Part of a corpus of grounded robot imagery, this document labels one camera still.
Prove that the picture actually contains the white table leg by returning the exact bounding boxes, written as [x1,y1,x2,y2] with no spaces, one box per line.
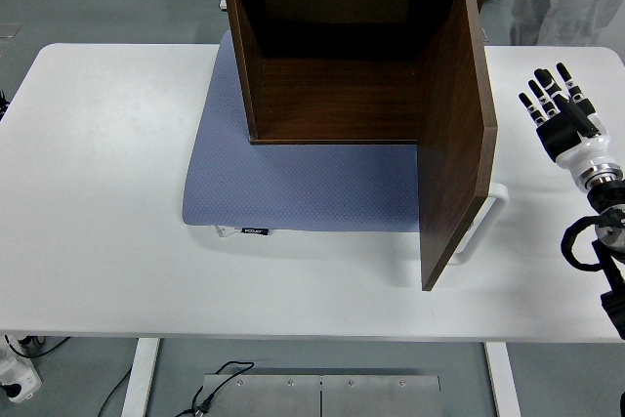
[483,341,522,417]
[120,337,161,417]

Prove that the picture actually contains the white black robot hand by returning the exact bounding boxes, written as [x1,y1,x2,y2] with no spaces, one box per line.
[518,62,613,175]

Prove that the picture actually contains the white power strip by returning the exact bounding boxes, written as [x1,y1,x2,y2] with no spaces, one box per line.
[0,333,43,404]

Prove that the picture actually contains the white door handle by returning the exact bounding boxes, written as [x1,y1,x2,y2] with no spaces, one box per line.
[448,182,509,267]

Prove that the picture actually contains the black cable with plug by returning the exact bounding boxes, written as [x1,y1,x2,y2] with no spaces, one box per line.
[175,361,255,417]

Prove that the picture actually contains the brown wooden cabinet door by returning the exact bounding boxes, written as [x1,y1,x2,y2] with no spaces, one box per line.
[417,0,499,292]

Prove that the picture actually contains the black power strip cable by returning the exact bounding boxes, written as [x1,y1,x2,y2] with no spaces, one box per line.
[4,336,72,359]

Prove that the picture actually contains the blue textured mat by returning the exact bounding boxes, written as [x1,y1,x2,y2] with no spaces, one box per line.
[182,29,421,233]

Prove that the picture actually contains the grey metal plate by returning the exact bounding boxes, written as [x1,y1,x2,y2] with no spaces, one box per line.
[202,373,441,417]

